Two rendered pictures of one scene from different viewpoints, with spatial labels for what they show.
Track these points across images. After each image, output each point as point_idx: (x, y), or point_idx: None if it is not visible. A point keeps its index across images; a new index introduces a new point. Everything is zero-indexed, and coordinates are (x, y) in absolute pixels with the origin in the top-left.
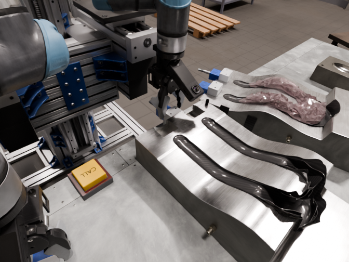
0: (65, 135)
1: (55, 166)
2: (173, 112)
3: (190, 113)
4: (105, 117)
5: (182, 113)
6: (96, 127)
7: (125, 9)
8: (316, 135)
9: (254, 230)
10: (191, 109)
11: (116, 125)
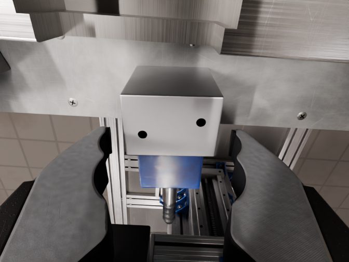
0: (229, 205)
1: (231, 172)
2: (180, 121)
3: (115, 14)
4: (137, 197)
5: (263, 19)
6: (157, 190)
7: None
8: None
9: None
10: (77, 28)
11: (132, 179)
